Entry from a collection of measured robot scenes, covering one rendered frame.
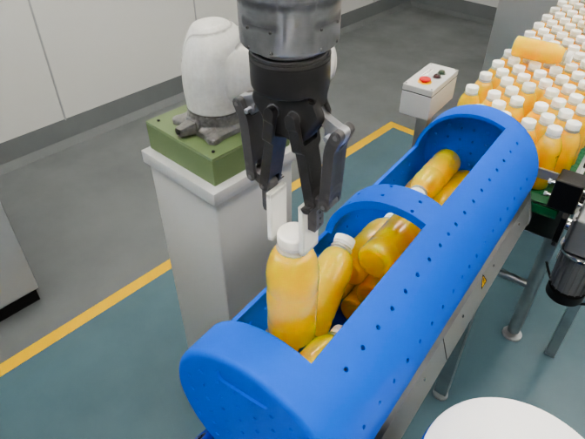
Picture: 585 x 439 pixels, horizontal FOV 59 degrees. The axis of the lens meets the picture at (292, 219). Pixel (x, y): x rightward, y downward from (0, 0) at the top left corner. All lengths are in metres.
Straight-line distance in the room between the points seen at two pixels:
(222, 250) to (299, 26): 1.09
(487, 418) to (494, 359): 1.44
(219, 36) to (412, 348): 0.85
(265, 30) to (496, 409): 0.68
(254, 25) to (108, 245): 2.43
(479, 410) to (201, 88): 0.94
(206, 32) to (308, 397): 0.92
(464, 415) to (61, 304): 2.03
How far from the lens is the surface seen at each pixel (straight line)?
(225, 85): 1.33
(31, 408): 2.29
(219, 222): 1.40
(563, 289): 1.82
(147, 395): 2.17
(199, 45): 1.31
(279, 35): 0.44
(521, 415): 0.92
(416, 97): 1.67
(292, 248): 0.60
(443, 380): 2.06
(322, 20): 0.44
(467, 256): 0.95
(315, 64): 0.46
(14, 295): 2.53
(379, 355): 0.74
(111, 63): 3.82
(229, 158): 1.35
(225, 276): 1.54
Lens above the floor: 1.77
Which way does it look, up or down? 39 degrees down
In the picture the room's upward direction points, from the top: straight up
